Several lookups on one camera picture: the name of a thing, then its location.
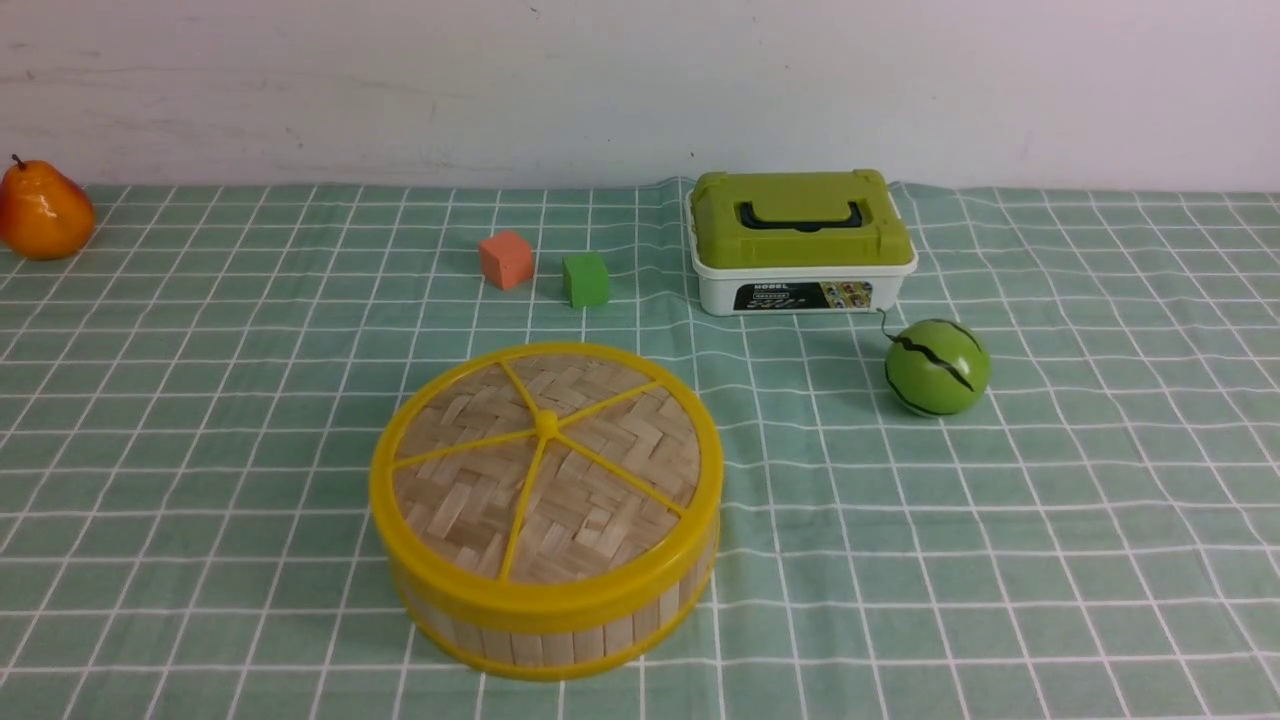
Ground orange foam cube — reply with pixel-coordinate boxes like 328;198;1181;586
477;231;536;291

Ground yellow woven bamboo steamer lid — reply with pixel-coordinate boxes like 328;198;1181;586
369;342;724;585

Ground yellow bamboo steamer basket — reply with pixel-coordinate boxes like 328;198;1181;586
387;536;719;682

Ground green toy watermelon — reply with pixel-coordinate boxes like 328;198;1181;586
877;307;992;416

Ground orange pear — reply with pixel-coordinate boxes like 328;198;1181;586
1;154;96;261

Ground green foam cube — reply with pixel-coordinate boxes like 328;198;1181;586
562;251;611;309

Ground green and white toolbox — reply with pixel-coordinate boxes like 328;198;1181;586
685;169;918;316

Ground green checkered tablecloth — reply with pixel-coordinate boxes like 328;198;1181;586
1;179;1279;719

